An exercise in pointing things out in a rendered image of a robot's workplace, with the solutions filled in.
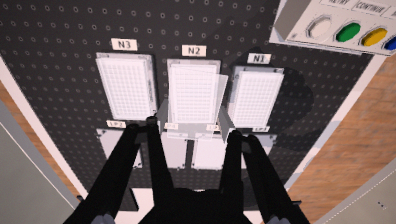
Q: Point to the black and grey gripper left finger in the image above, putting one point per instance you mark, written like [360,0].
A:
[103,201]

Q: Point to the white operator panel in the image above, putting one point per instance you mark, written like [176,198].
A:
[367,26]

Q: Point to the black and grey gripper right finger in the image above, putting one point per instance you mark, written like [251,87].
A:
[273,201]

